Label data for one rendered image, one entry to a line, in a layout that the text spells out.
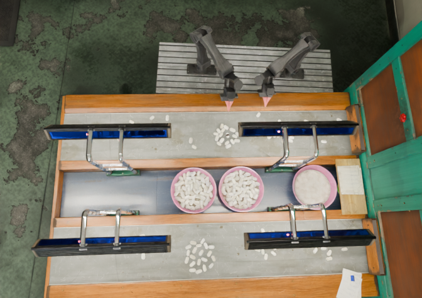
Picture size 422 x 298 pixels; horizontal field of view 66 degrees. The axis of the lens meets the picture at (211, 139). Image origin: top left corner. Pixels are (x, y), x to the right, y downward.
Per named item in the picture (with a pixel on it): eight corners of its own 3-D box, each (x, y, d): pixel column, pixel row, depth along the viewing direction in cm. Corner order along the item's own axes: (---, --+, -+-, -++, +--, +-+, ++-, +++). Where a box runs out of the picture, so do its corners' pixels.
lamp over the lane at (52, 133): (50, 125, 166) (44, 120, 159) (171, 123, 169) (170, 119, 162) (48, 140, 164) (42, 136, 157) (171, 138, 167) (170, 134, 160)
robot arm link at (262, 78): (260, 90, 185) (273, 76, 176) (251, 78, 186) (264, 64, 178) (270, 85, 193) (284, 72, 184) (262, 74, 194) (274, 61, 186)
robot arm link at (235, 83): (247, 85, 179) (240, 66, 173) (234, 93, 178) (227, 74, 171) (236, 79, 189) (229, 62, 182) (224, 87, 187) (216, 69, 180)
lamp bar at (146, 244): (38, 238, 152) (31, 239, 145) (171, 234, 155) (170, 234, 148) (36, 256, 150) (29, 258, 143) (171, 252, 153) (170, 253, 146)
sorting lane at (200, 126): (65, 115, 201) (64, 113, 199) (348, 111, 210) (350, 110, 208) (61, 162, 193) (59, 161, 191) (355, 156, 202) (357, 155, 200)
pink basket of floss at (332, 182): (279, 187, 200) (283, 186, 191) (308, 159, 205) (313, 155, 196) (311, 219, 196) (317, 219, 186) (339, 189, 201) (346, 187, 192)
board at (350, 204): (335, 159, 197) (335, 159, 196) (358, 159, 197) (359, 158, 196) (341, 214, 188) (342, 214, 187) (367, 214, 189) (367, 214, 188)
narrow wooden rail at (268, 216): (61, 218, 191) (53, 217, 181) (358, 209, 200) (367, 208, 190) (59, 227, 190) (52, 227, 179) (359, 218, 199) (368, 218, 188)
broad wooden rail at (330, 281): (60, 280, 189) (46, 285, 172) (360, 268, 199) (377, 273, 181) (58, 302, 186) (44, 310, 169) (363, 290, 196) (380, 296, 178)
